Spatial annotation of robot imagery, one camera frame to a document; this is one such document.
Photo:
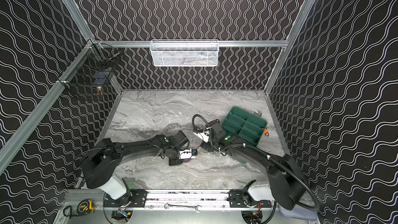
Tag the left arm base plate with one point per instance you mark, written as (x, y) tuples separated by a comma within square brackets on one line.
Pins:
[(134, 198)]

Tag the yellow black tape measure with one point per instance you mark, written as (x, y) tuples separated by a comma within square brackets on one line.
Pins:
[(85, 207)]

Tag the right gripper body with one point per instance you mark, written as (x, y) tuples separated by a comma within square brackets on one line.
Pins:
[(208, 143)]

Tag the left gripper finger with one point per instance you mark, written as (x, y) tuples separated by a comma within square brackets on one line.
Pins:
[(185, 154), (194, 153)]

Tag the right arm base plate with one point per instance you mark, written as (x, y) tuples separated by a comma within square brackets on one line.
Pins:
[(241, 198)]

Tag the white mesh wall basket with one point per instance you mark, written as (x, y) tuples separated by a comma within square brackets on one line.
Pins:
[(185, 52)]

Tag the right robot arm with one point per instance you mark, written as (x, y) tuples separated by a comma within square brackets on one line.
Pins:
[(286, 180)]

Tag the black wire wall basket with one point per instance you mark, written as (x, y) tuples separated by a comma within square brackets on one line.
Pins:
[(95, 69)]

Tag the orange handled adjustable wrench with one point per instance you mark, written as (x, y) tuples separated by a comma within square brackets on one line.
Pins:
[(259, 114)]

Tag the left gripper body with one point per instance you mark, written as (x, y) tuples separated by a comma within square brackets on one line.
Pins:
[(173, 160)]

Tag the silver combination wrench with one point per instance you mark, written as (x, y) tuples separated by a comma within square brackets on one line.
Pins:
[(188, 207)]

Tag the brass padlock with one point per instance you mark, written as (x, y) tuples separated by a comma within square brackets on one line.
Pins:
[(99, 91)]

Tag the aluminium front rail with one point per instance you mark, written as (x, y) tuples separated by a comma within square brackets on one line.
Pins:
[(208, 200)]

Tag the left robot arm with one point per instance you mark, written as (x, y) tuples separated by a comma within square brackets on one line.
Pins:
[(98, 164)]

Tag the green divided plastic tray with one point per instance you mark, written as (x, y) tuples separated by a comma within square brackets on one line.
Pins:
[(245, 124)]

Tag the grey cloth pad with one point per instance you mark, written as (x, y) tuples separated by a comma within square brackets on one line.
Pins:
[(299, 212)]

